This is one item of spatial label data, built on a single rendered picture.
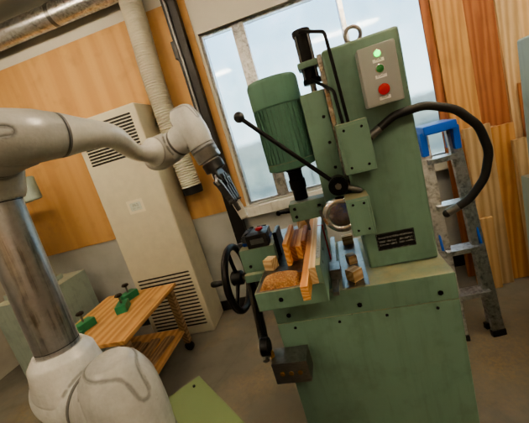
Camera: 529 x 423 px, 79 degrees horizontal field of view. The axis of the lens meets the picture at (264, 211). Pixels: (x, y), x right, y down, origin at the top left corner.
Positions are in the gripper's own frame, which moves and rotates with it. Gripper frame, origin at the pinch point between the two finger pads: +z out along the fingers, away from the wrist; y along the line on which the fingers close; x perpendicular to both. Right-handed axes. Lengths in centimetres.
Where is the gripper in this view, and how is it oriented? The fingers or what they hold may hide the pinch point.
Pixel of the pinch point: (240, 209)
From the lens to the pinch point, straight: 116.4
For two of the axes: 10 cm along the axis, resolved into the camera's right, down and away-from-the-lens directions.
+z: 5.1, 8.5, 1.4
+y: 1.7, -2.7, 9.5
